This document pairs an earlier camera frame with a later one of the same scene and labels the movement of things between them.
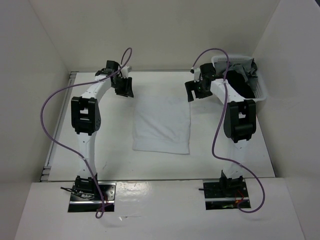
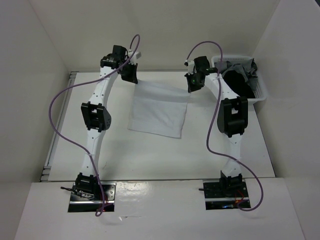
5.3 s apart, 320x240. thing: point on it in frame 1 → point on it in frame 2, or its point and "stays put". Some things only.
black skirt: x=238 y=82 stays put
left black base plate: x=79 y=203 stays put
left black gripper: x=127 y=90 → x=132 y=77
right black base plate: x=224 y=194 stays put
